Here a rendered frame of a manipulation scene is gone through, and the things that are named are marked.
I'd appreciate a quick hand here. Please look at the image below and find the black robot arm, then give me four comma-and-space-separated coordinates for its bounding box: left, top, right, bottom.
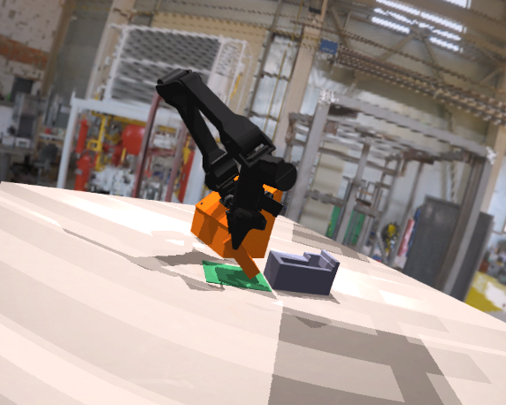
156, 68, 297, 217

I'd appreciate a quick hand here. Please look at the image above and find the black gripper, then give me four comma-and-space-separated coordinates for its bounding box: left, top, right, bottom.
223, 176, 267, 249

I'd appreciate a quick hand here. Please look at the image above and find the orange l-shaped part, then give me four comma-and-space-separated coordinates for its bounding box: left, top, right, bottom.
222, 234, 261, 279

